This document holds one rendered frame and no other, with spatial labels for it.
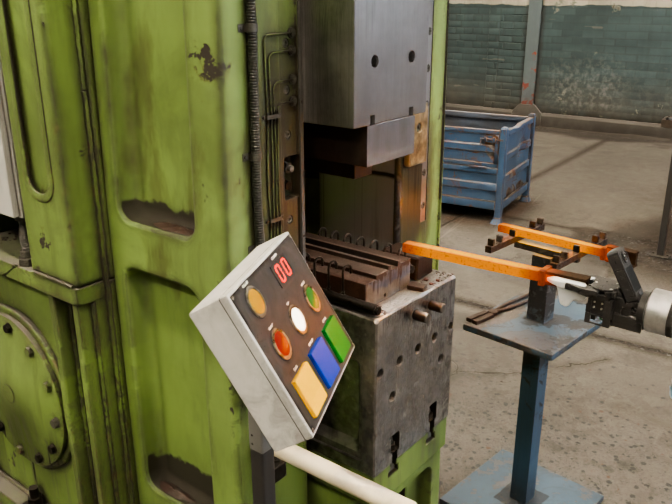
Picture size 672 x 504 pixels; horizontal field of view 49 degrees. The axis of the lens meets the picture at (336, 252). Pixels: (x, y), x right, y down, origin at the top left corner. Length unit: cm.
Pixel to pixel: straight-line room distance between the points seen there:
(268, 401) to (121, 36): 97
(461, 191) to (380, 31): 405
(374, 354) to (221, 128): 66
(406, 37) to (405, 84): 11
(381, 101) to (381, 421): 79
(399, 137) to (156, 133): 57
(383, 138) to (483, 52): 833
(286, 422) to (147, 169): 83
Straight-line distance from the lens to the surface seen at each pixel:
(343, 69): 164
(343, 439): 202
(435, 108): 222
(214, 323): 121
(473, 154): 559
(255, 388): 124
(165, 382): 206
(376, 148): 172
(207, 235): 164
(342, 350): 145
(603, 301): 163
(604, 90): 951
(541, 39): 972
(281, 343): 126
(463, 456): 291
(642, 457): 309
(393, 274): 189
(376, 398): 186
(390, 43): 173
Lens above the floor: 166
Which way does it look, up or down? 20 degrees down
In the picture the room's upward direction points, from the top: straight up
